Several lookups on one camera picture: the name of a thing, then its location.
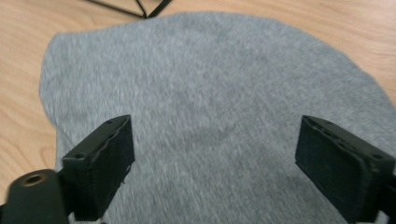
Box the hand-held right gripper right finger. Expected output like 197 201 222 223
294 114 396 224

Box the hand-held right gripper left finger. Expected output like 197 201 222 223
57 114 136 222

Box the gray knit hat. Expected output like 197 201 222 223
38 11 396 224

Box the black wire rack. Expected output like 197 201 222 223
83 0 173 19

